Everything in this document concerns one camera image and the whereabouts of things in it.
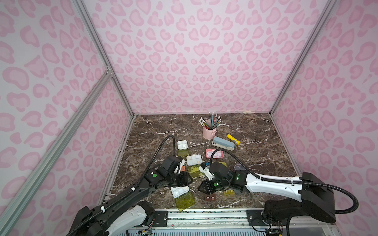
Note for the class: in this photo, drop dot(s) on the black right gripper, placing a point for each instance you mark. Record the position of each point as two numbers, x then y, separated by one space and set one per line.
207 186

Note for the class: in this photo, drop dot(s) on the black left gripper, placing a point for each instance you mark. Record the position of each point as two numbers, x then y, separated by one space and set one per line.
183 178

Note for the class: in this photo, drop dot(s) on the small dark red pillbox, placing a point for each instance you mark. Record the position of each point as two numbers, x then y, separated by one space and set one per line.
210 198

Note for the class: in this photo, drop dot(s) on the small yellow pillbox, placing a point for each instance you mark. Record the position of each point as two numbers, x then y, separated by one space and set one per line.
229 192

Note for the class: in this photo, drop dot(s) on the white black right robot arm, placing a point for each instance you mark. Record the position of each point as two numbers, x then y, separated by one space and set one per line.
305 195

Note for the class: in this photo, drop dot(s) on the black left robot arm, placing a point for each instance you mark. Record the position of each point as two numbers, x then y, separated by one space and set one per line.
129 209

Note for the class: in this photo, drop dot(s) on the green pillbox front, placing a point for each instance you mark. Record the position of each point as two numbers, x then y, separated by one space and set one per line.
183 197

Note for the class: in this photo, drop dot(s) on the grey blue stapler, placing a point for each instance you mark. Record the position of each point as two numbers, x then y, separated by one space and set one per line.
222 143

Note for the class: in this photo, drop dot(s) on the pink pencil cup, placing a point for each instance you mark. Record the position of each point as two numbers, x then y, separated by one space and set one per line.
209 130

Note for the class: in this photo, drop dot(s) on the yellow glue stick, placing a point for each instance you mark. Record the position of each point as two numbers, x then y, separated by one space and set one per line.
233 139

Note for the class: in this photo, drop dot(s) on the pencils in cup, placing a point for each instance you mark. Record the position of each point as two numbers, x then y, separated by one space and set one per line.
215 118

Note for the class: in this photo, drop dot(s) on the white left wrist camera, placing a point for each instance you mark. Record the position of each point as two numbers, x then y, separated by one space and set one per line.
182 163

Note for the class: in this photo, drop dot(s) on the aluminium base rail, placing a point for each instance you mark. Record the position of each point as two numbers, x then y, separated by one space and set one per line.
229 222

